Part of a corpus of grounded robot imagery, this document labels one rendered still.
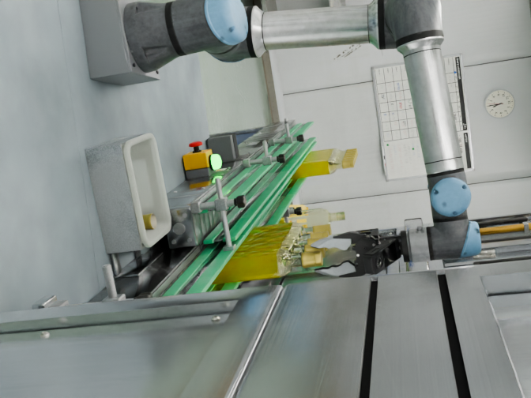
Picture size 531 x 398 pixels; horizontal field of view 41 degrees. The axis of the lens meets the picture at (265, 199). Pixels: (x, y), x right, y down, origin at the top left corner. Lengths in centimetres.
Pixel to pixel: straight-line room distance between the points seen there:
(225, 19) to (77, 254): 56
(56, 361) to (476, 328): 37
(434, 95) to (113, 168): 65
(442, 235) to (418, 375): 108
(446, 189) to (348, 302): 80
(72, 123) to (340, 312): 92
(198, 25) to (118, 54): 18
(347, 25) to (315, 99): 597
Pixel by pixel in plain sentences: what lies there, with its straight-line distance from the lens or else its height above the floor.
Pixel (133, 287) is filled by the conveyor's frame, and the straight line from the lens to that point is 143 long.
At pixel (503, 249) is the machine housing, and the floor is 160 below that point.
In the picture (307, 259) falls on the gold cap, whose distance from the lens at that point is 160.
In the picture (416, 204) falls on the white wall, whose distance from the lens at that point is 771.
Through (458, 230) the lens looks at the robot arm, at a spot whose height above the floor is 146.
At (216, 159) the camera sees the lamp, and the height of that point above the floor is 85.
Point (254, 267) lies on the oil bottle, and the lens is 161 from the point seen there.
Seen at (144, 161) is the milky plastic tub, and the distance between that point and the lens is 161.
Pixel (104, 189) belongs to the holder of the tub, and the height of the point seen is 78.
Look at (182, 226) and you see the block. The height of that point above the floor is 86.
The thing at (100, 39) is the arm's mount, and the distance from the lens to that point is 156.
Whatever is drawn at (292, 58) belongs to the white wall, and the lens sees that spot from 758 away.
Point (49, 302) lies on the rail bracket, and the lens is 107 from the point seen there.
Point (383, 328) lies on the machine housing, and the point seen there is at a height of 134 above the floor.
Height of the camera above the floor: 138
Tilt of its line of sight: 12 degrees down
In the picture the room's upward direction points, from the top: 83 degrees clockwise
